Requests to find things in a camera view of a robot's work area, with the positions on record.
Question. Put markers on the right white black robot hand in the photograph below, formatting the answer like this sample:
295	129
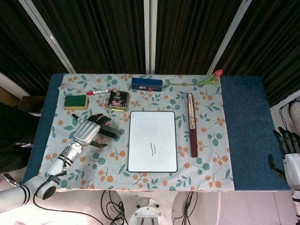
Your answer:
292	164

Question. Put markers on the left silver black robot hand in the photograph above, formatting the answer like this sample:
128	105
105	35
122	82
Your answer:
87	132

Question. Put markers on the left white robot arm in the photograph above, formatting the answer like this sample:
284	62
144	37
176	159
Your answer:
56	165

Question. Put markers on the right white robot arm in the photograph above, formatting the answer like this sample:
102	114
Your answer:
295	197

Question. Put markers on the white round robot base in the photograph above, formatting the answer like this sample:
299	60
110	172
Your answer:
147	213

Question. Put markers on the red white marker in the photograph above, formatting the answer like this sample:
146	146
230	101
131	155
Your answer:
98	92

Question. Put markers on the folded dark red hand fan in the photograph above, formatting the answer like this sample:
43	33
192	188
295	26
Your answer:
192	122

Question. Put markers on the black teal marker pen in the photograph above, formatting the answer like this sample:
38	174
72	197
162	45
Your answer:
76	117

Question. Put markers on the green yellow scrub sponge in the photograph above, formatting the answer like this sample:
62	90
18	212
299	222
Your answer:
76	101

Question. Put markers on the black gold tin can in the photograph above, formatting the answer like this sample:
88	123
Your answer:
118	100

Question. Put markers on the blue felt table cover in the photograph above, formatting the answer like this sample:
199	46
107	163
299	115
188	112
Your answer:
250	131

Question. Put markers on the brown cardboard box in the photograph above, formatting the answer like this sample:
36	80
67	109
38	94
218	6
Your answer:
31	103

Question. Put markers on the black fabric mass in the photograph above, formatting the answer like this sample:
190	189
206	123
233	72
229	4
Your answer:
16	138

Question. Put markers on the blue printed pencil box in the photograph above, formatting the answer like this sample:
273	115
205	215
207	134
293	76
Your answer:
147	84

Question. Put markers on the chrome chair leg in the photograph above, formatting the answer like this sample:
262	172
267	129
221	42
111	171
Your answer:
10	180

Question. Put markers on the floral printed tablecloth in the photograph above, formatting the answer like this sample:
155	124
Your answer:
206	131

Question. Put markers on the black pleated curtain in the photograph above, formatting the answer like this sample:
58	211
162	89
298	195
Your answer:
98	35
187	35
269	47
21	51

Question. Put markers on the pink tulip with green stem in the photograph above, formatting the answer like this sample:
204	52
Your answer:
206	80

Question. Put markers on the white whiteboard with black frame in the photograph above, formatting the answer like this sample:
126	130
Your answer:
152	140

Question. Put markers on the white metal frame post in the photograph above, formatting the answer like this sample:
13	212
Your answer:
47	35
228	37
150	35

